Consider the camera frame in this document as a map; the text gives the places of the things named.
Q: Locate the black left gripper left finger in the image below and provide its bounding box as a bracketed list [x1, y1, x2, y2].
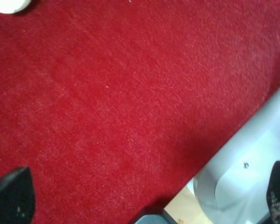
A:
[0, 167, 35, 224]

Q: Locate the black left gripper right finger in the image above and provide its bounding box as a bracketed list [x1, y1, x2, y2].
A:
[266, 161, 280, 224]

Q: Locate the red velvet tablecloth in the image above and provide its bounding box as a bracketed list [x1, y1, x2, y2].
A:
[0, 0, 280, 224]

